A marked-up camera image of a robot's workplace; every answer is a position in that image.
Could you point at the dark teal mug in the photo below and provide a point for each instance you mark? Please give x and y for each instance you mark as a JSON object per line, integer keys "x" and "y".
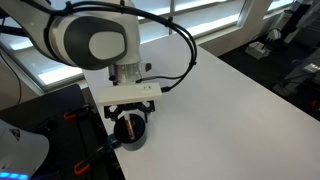
{"x": 138, "y": 140}

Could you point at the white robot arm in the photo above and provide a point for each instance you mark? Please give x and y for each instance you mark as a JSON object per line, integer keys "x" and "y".
{"x": 76, "y": 40}

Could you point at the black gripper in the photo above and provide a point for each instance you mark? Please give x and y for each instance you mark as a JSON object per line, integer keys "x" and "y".
{"x": 130, "y": 107}

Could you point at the dark gray cart top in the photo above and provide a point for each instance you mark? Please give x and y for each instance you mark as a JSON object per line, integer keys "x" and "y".
{"x": 50, "y": 100}

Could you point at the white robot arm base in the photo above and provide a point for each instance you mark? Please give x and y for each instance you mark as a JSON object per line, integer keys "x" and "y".
{"x": 23, "y": 150}

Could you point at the window with white frame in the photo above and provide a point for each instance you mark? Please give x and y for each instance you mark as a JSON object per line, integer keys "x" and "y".
{"x": 206, "y": 20}

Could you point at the black pegboard plate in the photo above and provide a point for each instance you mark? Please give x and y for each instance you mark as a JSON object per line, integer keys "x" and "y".
{"x": 66, "y": 143}

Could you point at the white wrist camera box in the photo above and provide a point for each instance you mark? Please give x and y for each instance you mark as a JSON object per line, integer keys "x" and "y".
{"x": 130, "y": 95}

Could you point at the orange white dry-erase marker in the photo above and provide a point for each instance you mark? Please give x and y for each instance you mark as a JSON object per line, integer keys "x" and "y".
{"x": 129, "y": 128}

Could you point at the white floor box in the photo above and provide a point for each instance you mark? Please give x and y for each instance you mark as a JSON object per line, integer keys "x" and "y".
{"x": 257, "y": 50}

